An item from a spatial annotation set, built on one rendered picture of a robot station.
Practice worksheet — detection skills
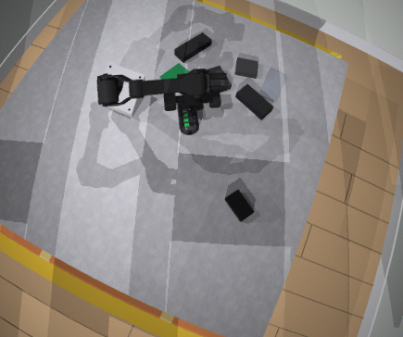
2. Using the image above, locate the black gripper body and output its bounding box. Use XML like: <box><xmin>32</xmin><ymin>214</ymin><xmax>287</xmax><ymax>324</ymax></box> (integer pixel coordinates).
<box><xmin>164</xmin><ymin>91</ymin><xmax>221</xmax><ymax>111</ymax></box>

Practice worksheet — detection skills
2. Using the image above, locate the dark grey switch panel with green rocker switches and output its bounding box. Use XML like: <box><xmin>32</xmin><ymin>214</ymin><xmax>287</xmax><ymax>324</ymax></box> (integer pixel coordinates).
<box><xmin>177</xmin><ymin>103</ymin><xmax>199</xmax><ymax>135</ymax></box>

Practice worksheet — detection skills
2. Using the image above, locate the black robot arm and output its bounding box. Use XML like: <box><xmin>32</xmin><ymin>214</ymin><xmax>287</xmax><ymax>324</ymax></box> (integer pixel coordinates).
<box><xmin>96</xmin><ymin>69</ymin><xmax>228</xmax><ymax>106</ymax></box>

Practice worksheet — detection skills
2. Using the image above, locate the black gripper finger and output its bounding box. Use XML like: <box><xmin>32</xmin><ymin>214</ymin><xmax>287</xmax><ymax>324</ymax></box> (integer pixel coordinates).
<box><xmin>182</xmin><ymin>106</ymin><xmax>192</xmax><ymax>114</ymax></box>
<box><xmin>191</xmin><ymin>105</ymin><xmax>204</xmax><ymax>114</ymax></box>

